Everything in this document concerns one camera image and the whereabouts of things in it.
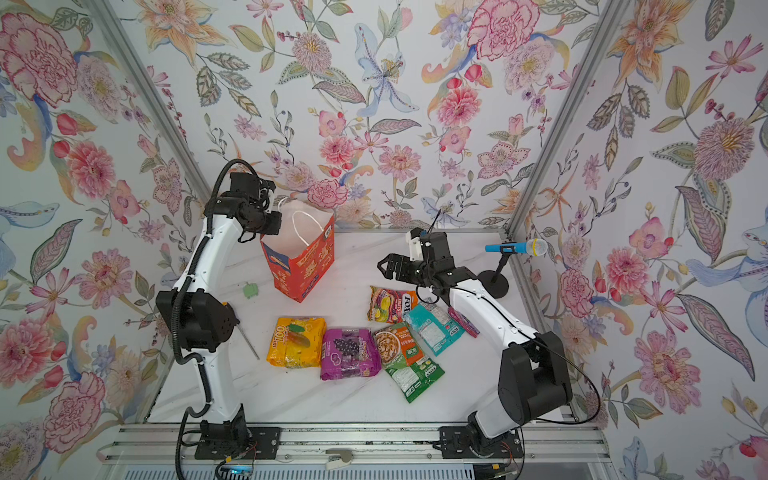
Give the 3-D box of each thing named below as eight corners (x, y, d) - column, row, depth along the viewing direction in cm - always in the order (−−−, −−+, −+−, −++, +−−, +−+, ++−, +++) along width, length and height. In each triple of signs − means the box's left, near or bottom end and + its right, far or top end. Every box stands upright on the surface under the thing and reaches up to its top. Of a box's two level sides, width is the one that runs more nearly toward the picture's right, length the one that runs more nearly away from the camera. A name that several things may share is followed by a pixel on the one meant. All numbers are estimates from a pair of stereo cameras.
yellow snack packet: (270, 369, 87) (264, 362, 83) (281, 326, 96) (276, 317, 91) (322, 369, 87) (318, 362, 83) (327, 326, 96) (325, 317, 92)
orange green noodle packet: (386, 375, 86) (386, 370, 83) (372, 337, 93) (371, 332, 91) (423, 361, 89) (424, 356, 86) (407, 325, 96) (407, 320, 93)
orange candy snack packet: (367, 324, 97) (367, 318, 94) (369, 292, 105) (368, 286, 102) (418, 324, 97) (420, 318, 94) (416, 292, 105) (417, 286, 102)
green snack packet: (409, 403, 82) (410, 400, 80) (385, 372, 88) (386, 368, 85) (442, 375, 87) (444, 371, 85) (418, 347, 92) (419, 342, 90)
